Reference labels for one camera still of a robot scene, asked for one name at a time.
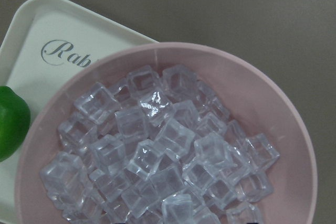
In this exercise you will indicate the cream rabbit tray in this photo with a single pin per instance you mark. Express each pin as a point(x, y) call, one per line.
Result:
point(49, 41)

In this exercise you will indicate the pink bowl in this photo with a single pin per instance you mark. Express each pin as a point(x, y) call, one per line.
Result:
point(253, 99)

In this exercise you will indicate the green lime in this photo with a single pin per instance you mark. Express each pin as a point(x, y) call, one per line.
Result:
point(15, 121)

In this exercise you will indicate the pile of clear ice cubes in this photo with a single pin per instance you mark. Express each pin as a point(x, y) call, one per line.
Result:
point(157, 148)

